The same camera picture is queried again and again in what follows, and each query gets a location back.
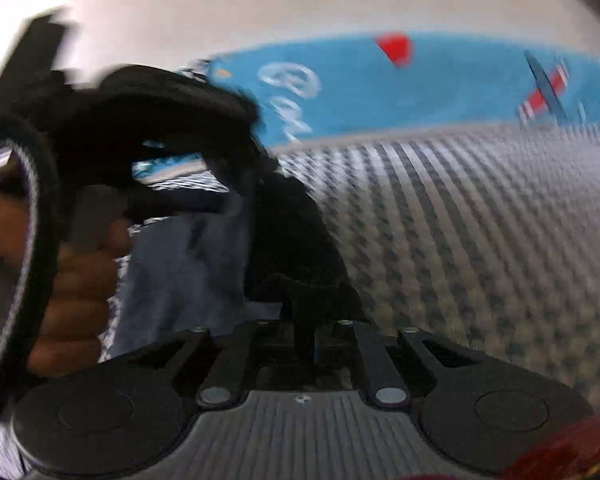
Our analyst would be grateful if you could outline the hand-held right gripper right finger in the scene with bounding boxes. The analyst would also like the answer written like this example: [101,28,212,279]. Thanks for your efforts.
[312,319,486,406]

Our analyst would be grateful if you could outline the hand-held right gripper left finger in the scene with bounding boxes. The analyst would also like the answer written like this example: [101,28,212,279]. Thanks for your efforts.
[100,320,301,406]

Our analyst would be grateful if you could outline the black garment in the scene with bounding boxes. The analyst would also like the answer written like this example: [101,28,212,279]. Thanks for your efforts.
[240,155,373,361]

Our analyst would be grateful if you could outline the grey-blue garment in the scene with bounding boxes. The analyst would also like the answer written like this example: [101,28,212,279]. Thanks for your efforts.
[97,200,253,361]

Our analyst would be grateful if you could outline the person's left hand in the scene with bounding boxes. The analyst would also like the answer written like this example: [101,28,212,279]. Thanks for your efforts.
[0,195,131,376]

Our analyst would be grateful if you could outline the blue white houndstooth bed mat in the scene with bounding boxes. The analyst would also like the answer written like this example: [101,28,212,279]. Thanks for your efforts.
[100,125,600,411]

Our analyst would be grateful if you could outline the dark red cloth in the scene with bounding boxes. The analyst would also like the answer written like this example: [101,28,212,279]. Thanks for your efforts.
[500,410,600,480]

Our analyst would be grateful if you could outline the blue printed quilt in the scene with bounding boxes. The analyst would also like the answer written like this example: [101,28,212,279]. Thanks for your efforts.
[200,30,600,148]

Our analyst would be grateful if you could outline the black braided cable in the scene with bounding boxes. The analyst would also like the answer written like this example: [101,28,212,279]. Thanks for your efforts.
[0,112,61,411]

